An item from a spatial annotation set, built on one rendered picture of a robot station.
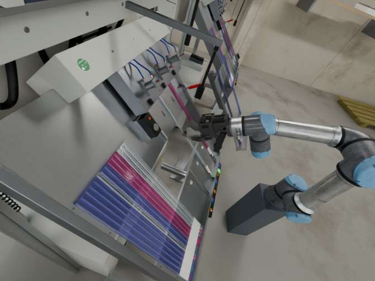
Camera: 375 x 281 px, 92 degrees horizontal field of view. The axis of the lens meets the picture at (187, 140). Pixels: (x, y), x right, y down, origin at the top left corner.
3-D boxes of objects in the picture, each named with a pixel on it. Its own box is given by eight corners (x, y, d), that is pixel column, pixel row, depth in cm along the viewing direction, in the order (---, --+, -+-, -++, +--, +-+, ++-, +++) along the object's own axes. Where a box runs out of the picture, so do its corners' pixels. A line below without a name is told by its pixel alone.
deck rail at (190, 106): (211, 151, 112) (220, 150, 109) (210, 154, 111) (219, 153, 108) (142, 37, 76) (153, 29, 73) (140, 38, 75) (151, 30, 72)
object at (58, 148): (179, 103, 92) (188, 100, 89) (101, 238, 46) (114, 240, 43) (140, 37, 75) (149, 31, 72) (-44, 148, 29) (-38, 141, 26)
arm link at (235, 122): (244, 127, 72) (243, 141, 67) (232, 128, 74) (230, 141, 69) (242, 112, 68) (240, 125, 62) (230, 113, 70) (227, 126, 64)
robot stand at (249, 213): (243, 214, 166) (282, 187, 126) (246, 235, 154) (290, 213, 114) (225, 211, 163) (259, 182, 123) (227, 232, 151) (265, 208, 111)
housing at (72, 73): (144, 48, 77) (170, 32, 70) (56, 111, 43) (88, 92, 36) (133, 29, 73) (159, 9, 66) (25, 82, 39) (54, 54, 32)
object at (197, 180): (213, 152, 109) (218, 151, 107) (181, 285, 63) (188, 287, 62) (199, 128, 99) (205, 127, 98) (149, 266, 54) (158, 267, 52)
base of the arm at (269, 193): (280, 189, 125) (291, 182, 118) (287, 211, 115) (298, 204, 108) (261, 184, 123) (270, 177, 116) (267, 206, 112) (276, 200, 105)
